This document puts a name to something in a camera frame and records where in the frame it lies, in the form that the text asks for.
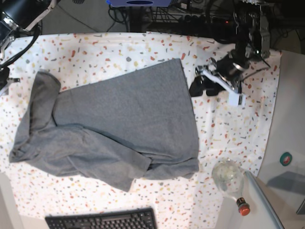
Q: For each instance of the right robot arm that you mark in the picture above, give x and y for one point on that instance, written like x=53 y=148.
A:
x=16 y=16

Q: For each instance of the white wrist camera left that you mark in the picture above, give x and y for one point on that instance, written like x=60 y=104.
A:
x=237 y=100

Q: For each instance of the grey t-shirt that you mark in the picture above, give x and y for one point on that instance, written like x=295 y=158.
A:
x=138 y=125

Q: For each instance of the grey laptop corner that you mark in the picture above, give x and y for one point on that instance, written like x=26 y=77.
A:
x=301 y=209

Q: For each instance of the clear bottle with red cap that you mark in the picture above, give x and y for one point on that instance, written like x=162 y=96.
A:
x=229 y=180

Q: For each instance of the green tape roll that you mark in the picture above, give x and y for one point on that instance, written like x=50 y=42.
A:
x=286 y=159

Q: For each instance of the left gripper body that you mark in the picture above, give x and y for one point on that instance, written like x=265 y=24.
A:
x=228 y=70

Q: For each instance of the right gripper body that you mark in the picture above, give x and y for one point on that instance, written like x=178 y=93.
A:
x=6 y=81

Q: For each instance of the black computer keyboard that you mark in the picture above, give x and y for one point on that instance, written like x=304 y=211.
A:
x=130 y=219

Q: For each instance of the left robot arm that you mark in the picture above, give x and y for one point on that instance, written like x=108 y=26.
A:
x=252 y=43

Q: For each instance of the blue box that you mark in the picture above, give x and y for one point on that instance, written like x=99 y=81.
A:
x=138 y=3

